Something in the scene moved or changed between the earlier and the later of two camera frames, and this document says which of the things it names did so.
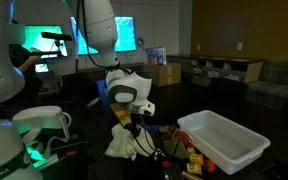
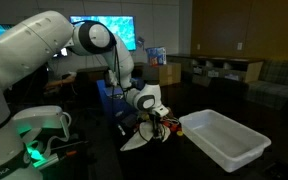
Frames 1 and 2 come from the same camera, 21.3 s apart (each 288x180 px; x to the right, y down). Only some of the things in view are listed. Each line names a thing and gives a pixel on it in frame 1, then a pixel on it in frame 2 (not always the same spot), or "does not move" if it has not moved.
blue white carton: x=157 y=56 does not move
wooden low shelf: x=199 y=69 does not move
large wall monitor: x=125 y=36 does not move
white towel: x=124 y=143 → x=146 y=132
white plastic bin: x=225 y=143 does not move
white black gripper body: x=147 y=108 → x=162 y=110
